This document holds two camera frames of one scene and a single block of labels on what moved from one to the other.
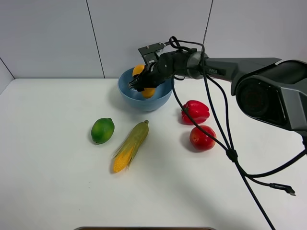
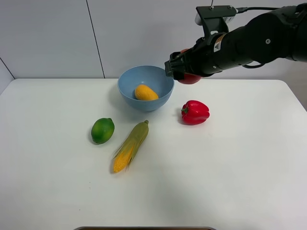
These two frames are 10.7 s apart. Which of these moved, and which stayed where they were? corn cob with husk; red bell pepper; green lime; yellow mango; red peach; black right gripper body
Moved: black right gripper body; red peach; yellow mango
Stayed: green lime; red bell pepper; corn cob with husk
